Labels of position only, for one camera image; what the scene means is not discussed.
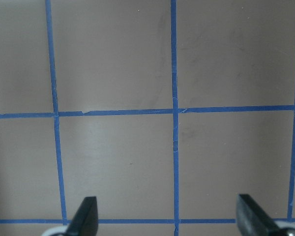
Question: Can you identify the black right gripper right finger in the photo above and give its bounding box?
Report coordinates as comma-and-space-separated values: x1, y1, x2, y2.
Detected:
236, 194, 280, 236

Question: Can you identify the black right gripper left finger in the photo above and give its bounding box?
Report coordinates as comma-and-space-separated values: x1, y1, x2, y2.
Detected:
66, 196, 98, 236

